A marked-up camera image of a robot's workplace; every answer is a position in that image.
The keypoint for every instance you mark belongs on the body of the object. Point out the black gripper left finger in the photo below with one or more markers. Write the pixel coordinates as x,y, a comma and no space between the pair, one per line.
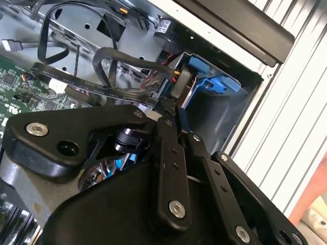
51,143

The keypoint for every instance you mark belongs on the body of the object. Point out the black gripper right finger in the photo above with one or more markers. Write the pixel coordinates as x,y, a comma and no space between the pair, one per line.
217,183

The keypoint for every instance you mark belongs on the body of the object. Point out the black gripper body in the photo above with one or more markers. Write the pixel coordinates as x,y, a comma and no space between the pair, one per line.
115,211

